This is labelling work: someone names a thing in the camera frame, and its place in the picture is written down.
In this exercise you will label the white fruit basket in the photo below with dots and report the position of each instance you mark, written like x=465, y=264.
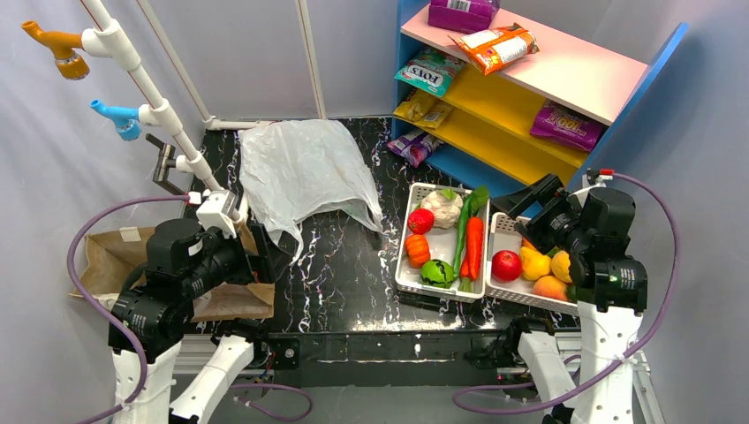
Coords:
x=503, y=236

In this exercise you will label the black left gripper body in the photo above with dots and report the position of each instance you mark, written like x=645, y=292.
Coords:
x=257, y=257

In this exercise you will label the dark metal hook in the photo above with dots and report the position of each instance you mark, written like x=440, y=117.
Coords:
x=165, y=162

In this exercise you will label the orange pipe hook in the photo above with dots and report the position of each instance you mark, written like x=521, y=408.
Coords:
x=63, y=46

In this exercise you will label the aluminium base frame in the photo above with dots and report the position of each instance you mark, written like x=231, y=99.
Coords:
x=402, y=358

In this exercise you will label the yellow lemon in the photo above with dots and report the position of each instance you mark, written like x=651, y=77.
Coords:
x=562, y=266

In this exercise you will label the purple snack bag bottom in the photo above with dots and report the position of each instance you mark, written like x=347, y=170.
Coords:
x=415, y=146

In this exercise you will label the orange peach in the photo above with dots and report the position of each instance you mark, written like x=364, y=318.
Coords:
x=551, y=287

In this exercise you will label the purple snack bag right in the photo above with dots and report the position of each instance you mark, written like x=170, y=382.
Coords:
x=561, y=125

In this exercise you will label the blue pipe hook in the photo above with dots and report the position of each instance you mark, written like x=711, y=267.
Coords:
x=125, y=120

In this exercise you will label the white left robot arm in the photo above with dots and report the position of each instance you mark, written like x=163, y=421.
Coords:
x=183, y=262

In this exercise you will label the white vegetable basket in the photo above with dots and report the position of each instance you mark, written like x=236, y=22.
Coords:
x=442, y=244

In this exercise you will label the red apple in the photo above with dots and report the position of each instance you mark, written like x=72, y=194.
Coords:
x=506, y=266

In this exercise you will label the red tomato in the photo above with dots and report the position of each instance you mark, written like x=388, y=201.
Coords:
x=420, y=221

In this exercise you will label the yellow snack packet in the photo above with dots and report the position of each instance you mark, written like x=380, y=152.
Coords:
x=422, y=109

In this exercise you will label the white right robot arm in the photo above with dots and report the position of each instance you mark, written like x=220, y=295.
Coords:
x=592, y=226

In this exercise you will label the white cauliflower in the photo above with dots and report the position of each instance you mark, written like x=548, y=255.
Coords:
x=445, y=205

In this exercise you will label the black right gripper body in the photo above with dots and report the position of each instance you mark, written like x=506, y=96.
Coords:
x=540, y=212

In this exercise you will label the purple snack bag top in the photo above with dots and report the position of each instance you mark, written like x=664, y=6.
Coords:
x=464, y=16

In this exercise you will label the small orange pumpkin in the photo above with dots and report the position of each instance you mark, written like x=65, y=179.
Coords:
x=417, y=250

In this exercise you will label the white plastic grocery bag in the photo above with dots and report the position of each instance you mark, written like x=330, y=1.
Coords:
x=291, y=170

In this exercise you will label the purple snack bag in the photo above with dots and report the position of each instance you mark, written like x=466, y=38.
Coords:
x=464, y=16
x=415, y=146
x=561, y=125

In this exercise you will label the green Fox's candy bag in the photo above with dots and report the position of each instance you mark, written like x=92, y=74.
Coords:
x=431, y=70

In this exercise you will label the colourful wooden shelf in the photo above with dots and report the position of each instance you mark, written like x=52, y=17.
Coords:
x=486, y=138

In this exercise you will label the green chili pepper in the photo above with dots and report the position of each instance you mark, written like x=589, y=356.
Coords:
x=472, y=202

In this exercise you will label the orange carrot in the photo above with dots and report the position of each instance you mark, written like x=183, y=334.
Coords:
x=470, y=268

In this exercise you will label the yellow pear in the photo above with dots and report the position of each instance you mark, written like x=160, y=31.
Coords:
x=534, y=264

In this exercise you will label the green watermelon toy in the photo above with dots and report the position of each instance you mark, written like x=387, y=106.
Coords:
x=437, y=273

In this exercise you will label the orange snack bag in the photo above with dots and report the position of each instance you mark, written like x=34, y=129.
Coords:
x=493, y=49

